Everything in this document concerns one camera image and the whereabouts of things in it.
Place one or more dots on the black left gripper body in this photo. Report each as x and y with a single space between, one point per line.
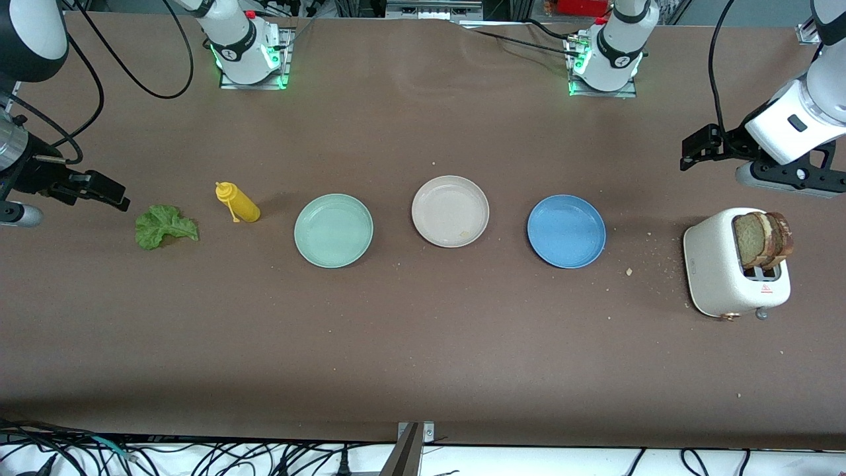
732 147

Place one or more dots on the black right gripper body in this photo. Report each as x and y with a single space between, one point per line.
34 174

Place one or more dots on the green lettuce leaf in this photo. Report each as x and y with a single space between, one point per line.
162 228

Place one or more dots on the brown bread slice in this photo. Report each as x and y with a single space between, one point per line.
784 238
750 241

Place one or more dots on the yellow squeeze sauce bottle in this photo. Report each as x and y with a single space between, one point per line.
243 206

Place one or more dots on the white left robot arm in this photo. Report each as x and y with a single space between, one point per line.
618 53

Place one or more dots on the blue plate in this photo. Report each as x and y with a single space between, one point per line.
566 231

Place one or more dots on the mint green plate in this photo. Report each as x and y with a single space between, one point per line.
334 231

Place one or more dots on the beige plate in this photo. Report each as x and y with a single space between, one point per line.
449 211

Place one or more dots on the white toaster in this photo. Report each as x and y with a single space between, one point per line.
710 264

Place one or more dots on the aluminium corner profile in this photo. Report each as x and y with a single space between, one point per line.
807 33

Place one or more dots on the red box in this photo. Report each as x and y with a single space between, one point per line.
581 6

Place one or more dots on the grey metal bar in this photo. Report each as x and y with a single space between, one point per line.
403 456

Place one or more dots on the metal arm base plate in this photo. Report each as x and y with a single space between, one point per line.
621 94
286 59

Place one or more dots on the aluminium frame beam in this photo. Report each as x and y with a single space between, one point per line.
433 8

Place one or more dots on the metal table bracket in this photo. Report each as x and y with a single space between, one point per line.
428 433

